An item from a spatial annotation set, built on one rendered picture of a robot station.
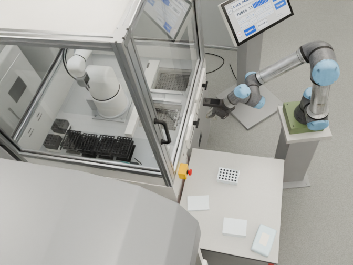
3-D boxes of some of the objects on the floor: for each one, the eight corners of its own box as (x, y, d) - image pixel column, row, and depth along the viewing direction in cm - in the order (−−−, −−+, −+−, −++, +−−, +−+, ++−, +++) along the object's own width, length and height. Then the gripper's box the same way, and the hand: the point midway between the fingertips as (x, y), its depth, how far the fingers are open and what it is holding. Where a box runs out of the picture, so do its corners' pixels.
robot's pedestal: (300, 154, 287) (320, 100, 224) (310, 186, 271) (334, 136, 208) (266, 158, 290) (276, 105, 227) (272, 190, 273) (286, 142, 210)
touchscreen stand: (284, 106, 317) (304, 18, 232) (247, 130, 308) (254, 48, 223) (251, 76, 343) (258, -13, 258) (216, 98, 334) (211, 12, 249)
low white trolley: (271, 204, 267) (284, 159, 204) (265, 286, 235) (278, 263, 172) (200, 193, 280) (192, 148, 217) (185, 269, 249) (170, 242, 186)
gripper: (234, 112, 184) (213, 127, 201) (236, 100, 189) (216, 115, 206) (221, 105, 182) (201, 121, 199) (224, 93, 186) (204, 109, 204)
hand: (206, 115), depth 201 cm, fingers closed
